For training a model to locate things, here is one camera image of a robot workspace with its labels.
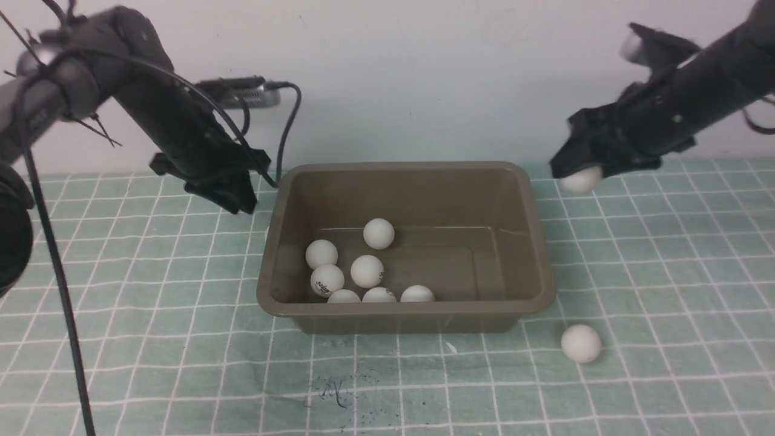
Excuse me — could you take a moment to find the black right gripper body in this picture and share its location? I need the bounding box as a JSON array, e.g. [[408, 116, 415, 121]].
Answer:
[[566, 103, 662, 179]]

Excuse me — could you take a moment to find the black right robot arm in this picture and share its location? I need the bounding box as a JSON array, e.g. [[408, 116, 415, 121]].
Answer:
[[550, 1, 774, 179]]

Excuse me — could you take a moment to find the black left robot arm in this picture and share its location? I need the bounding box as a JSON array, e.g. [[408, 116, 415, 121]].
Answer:
[[1, 6, 271, 294]]

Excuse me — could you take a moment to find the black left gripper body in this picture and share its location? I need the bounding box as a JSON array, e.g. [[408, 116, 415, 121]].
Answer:
[[150, 142, 271, 197]]

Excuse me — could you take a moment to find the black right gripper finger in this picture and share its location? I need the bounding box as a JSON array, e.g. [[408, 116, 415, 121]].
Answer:
[[550, 142, 592, 180]]

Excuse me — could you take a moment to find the black cable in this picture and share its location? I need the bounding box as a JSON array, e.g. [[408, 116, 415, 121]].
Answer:
[[12, 47, 302, 436]]

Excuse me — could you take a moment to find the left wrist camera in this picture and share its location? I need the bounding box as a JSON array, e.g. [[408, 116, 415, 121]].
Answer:
[[196, 76, 282, 110]]

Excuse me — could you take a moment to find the white ping-pong ball with logo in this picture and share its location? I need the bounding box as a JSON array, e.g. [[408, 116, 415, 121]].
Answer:
[[310, 264, 345, 299]]

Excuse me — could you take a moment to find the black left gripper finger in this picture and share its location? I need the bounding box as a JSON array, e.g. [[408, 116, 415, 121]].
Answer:
[[218, 182, 257, 214]]

